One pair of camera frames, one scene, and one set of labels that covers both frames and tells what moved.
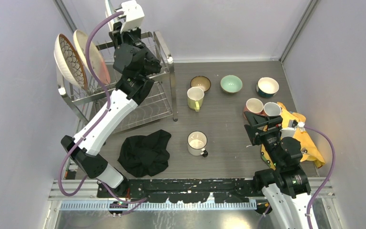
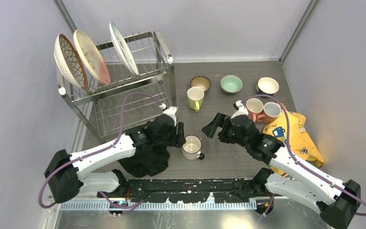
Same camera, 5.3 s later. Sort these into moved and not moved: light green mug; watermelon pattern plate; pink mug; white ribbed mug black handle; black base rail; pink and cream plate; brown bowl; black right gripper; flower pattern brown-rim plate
Moved: watermelon pattern plate; black right gripper; white ribbed mug black handle
Not moved: flower pattern brown-rim plate; pink and cream plate; pink mug; light green mug; black base rail; brown bowl
